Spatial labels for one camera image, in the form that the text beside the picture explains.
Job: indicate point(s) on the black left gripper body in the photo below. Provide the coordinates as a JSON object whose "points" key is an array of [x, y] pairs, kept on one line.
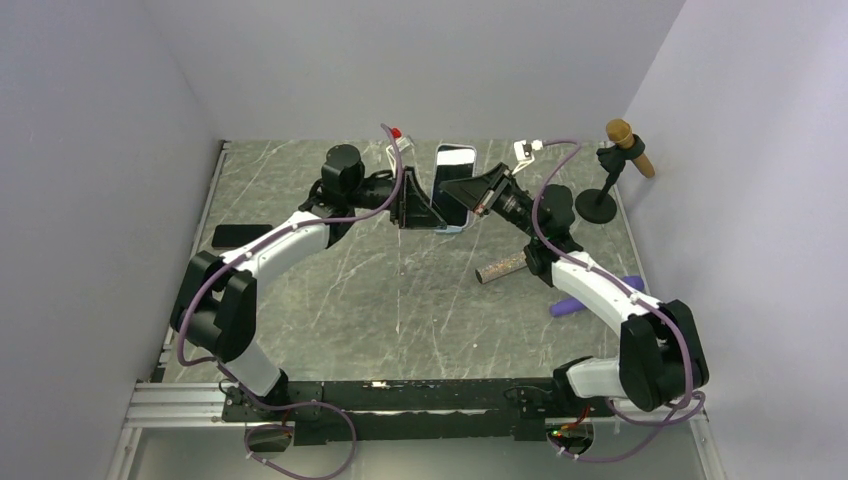
{"points": [[396, 205]]}

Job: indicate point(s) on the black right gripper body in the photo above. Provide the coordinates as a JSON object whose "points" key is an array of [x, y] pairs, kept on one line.
{"points": [[510, 203]]}

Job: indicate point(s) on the black phone purple frame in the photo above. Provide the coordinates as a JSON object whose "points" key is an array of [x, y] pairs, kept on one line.
{"points": [[231, 236]]}

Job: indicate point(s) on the light blue phone case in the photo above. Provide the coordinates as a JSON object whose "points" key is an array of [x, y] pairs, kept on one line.
{"points": [[450, 230]]}

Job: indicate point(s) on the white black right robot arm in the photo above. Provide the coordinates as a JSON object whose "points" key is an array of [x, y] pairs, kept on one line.
{"points": [[660, 358]]}

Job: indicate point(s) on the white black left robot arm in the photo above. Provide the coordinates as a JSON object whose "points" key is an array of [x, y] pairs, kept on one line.
{"points": [[217, 304]]}

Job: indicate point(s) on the glitter rhinestone microphone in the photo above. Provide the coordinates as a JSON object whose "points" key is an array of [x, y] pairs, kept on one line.
{"points": [[500, 268]]}

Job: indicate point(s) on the black round mic stand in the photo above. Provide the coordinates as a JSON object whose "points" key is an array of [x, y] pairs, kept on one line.
{"points": [[597, 205]]}

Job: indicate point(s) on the purple microphone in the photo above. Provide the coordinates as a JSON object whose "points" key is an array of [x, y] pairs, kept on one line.
{"points": [[590, 300]]}

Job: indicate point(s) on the gold microphone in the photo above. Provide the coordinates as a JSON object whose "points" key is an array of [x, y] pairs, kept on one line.
{"points": [[621, 134]]}

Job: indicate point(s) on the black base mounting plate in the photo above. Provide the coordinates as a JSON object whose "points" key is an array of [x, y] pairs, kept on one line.
{"points": [[523, 409]]}

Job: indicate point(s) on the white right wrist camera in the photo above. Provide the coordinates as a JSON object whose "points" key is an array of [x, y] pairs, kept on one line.
{"points": [[525, 153]]}

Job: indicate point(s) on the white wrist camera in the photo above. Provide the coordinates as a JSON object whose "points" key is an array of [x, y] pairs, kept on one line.
{"points": [[404, 143], [525, 153]]}

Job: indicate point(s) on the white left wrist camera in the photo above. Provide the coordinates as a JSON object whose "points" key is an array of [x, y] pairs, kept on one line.
{"points": [[404, 143]]}

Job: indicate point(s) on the aluminium frame rail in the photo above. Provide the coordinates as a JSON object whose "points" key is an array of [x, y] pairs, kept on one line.
{"points": [[175, 405]]}

